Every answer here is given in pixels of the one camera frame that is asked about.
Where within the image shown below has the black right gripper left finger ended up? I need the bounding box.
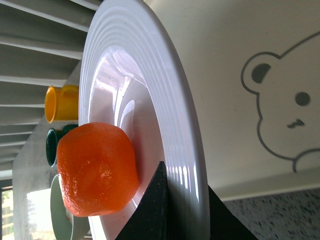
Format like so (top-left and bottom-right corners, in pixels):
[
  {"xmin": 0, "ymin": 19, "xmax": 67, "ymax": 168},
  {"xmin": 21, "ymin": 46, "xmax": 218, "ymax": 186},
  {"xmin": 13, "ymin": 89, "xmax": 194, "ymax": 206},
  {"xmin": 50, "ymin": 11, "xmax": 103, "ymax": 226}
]
[{"xmin": 116, "ymin": 161, "xmax": 167, "ymax": 240}]

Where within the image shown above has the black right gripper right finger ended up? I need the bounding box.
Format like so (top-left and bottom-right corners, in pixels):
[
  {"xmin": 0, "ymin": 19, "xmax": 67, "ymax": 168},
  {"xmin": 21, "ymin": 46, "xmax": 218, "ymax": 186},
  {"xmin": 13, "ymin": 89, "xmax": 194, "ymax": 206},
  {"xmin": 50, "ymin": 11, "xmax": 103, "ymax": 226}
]
[{"xmin": 208, "ymin": 186, "xmax": 257, "ymax": 240}]

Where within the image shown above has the orange fruit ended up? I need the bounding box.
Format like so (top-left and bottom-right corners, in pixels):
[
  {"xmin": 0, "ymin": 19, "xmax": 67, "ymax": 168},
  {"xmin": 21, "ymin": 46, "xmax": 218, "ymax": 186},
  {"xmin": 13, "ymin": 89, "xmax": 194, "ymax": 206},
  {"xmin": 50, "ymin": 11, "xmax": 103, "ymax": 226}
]
[{"xmin": 56, "ymin": 122, "xmax": 139, "ymax": 217}]

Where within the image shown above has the white ribbed plate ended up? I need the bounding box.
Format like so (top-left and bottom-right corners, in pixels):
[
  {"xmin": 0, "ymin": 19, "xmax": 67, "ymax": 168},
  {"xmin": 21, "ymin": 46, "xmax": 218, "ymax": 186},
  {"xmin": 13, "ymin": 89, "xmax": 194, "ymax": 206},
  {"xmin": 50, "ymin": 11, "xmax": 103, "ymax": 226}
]
[{"xmin": 78, "ymin": 0, "xmax": 211, "ymax": 240}]

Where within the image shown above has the light green bowl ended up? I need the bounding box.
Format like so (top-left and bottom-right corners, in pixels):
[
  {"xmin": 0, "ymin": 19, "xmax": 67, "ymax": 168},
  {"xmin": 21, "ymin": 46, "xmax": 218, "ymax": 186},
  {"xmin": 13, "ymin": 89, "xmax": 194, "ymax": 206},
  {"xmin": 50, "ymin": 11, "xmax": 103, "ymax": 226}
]
[{"xmin": 50, "ymin": 175, "xmax": 90, "ymax": 240}]

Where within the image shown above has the dark green mug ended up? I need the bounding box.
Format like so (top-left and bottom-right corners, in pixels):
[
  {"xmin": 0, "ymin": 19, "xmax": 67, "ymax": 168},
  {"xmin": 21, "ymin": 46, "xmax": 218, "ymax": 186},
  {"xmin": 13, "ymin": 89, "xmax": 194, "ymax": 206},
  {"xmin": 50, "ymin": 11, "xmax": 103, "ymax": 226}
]
[{"xmin": 45, "ymin": 124, "xmax": 78, "ymax": 167}]

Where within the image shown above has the yellow mug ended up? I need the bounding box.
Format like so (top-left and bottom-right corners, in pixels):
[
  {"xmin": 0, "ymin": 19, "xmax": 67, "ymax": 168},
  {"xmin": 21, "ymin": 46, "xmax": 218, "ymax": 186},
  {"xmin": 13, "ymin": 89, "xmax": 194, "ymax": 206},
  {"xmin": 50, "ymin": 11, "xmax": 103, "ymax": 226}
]
[{"xmin": 44, "ymin": 84, "xmax": 79, "ymax": 124}]

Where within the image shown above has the cream bear tray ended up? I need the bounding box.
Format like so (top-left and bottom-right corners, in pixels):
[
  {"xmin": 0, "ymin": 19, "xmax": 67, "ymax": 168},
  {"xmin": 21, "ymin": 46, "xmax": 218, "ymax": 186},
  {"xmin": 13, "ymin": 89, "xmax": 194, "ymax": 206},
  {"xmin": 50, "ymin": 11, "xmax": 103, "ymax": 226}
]
[{"xmin": 147, "ymin": 0, "xmax": 320, "ymax": 200}]

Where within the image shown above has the grey white curtain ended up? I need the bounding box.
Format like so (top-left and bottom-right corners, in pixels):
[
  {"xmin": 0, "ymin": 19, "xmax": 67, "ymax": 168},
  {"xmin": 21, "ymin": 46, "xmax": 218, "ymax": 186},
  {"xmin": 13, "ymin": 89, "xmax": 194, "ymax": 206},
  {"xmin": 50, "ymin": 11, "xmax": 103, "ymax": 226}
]
[{"xmin": 0, "ymin": 0, "xmax": 101, "ymax": 176}]

